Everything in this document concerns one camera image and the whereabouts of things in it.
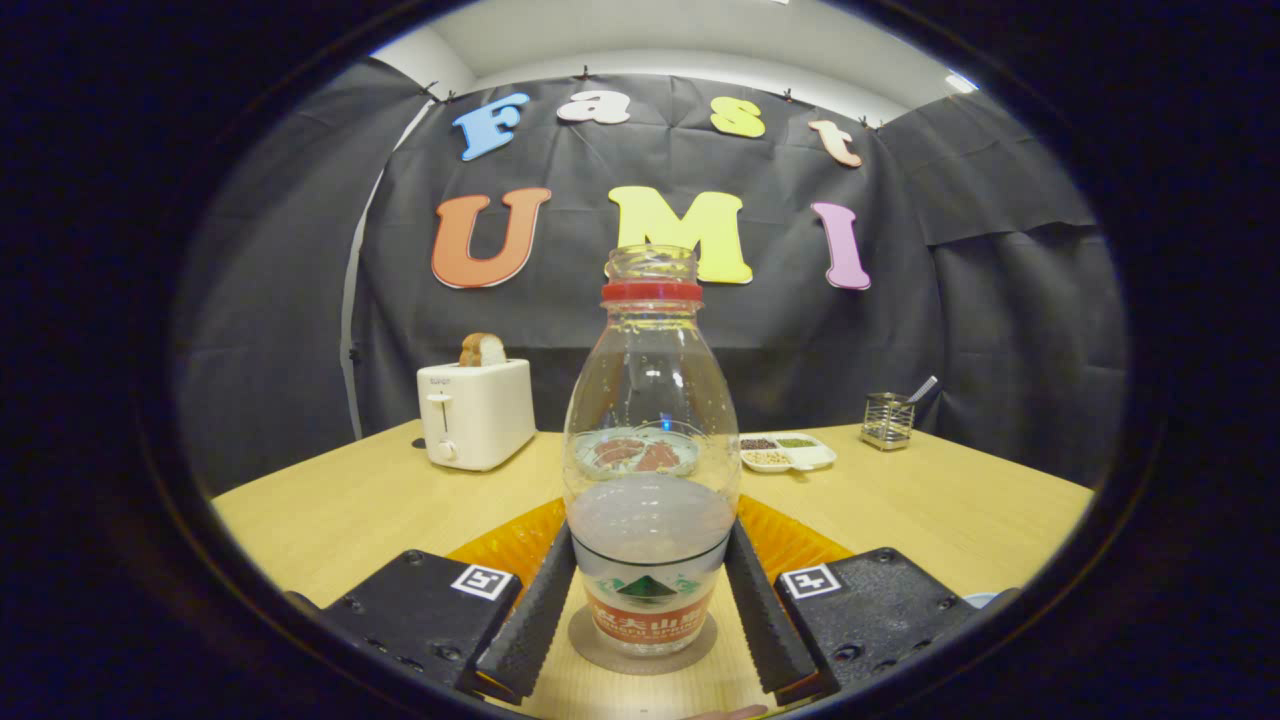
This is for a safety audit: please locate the metal wire holder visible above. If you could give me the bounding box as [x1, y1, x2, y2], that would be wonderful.
[860, 392, 916, 452]

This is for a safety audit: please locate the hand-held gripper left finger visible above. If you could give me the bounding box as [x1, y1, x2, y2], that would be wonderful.
[285, 497, 579, 706]

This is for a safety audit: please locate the wooden table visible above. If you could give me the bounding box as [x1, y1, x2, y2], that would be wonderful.
[210, 420, 1096, 720]

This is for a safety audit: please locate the round brown coaster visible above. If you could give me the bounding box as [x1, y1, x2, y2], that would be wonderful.
[567, 600, 719, 676]

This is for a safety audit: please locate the white sectioned dish with seeds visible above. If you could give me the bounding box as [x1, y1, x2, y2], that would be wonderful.
[739, 432, 838, 474]

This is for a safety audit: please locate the round plate with meat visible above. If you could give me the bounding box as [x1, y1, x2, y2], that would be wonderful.
[575, 427, 701, 479]

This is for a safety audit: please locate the clear plastic juice bottle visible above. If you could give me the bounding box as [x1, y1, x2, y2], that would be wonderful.
[562, 244, 742, 658]

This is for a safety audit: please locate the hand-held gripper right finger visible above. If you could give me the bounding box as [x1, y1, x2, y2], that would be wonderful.
[725, 495, 1021, 706]

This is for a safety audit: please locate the white toaster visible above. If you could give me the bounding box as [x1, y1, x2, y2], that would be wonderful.
[417, 358, 538, 473]

